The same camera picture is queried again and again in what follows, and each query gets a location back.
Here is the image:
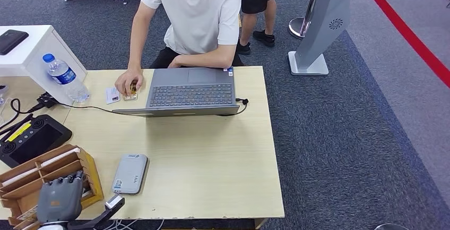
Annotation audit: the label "person's right hand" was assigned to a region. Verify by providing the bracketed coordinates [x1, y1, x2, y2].
[114, 68, 145, 97]

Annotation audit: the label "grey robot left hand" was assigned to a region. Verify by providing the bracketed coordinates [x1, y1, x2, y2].
[36, 171, 87, 224]

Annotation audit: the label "person's left hand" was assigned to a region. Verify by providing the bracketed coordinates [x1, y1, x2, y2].
[168, 55, 184, 69]

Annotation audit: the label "gold key card stack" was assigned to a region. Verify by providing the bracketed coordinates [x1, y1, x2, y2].
[123, 82, 140, 101]

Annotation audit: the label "white ID card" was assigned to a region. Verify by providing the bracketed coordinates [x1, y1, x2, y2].
[105, 86, 122, 105]

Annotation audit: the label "wooden card organizer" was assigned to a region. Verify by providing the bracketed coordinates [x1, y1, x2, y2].
[0, 143, 105, 230]

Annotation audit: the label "gold key cards in organizer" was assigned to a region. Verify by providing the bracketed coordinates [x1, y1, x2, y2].
[15, 205, 39, 221]

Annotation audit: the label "white card in organizer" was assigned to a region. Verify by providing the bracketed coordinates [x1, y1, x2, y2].
[2, 166, 40, 187]
[41, 147, 81, 167]

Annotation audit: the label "grey white card reader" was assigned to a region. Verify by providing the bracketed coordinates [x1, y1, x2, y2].
[111, 153, 150, 194]

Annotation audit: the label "grey laptop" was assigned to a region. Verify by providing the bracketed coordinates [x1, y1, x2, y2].
[112, 66, 242, 117]

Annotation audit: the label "black tablet controller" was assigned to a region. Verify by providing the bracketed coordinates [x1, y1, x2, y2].
[0, 114, 73, 168]

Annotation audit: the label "clear water bottle blue label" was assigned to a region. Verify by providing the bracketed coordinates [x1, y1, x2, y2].
[42, 53, 91, 103]

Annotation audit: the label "black power adapter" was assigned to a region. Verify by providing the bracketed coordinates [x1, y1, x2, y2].
[37, 92, 60, 109]

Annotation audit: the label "white cabinet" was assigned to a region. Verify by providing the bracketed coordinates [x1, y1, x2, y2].
[0, 24, 89, 106]

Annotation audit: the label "black phone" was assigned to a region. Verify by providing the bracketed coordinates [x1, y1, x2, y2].
[0, 29, 30, 56]

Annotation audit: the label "grey kiosk stand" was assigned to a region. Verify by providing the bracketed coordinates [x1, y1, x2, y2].
[288, 0, 351, 77]

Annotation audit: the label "grey round object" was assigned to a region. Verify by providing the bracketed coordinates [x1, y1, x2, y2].
[373, 224, 408, 230]

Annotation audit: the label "black laptop cable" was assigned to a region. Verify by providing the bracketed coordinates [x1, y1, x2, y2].
[58, 98, 249, 117]

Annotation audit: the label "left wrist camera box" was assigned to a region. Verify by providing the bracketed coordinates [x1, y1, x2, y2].
[66, 193, 125, 230]

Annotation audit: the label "white cables under desk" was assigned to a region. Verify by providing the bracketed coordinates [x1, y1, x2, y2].
[105, 218, 164, 230]

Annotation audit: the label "black power cord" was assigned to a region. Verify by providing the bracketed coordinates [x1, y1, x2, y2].
[10, 97, 45, 114]

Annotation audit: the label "chrome stanchion post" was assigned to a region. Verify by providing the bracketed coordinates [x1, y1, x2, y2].
[289, 0, 323, 40]

